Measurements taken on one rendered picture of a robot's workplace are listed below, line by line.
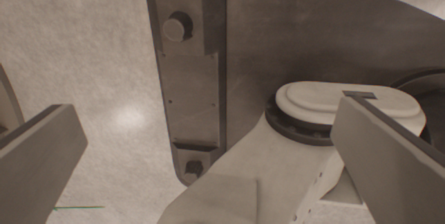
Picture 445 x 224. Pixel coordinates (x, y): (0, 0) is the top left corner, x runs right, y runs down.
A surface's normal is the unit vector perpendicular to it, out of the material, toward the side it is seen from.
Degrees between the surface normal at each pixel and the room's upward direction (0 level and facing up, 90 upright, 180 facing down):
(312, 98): 90
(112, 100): 0
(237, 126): 0
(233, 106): 0
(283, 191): 90
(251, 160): 90
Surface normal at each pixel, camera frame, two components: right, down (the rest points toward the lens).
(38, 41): -0.16, 0.51
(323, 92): -0.01, -0.86
